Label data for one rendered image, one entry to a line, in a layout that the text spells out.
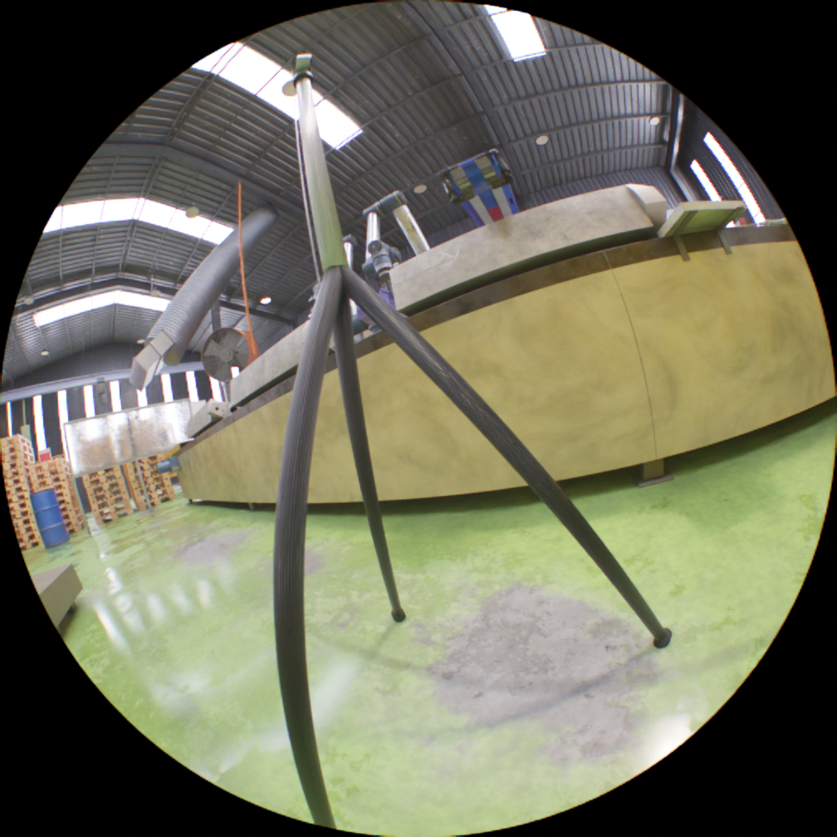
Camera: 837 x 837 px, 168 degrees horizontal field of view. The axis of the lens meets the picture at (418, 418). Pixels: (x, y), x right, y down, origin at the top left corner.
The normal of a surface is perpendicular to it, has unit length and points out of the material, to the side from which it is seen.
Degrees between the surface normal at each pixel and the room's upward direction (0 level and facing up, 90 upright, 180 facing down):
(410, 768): 0
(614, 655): 0
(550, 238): 80
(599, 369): 90
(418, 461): 90
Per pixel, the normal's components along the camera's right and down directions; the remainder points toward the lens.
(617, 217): -0.50, 0.00
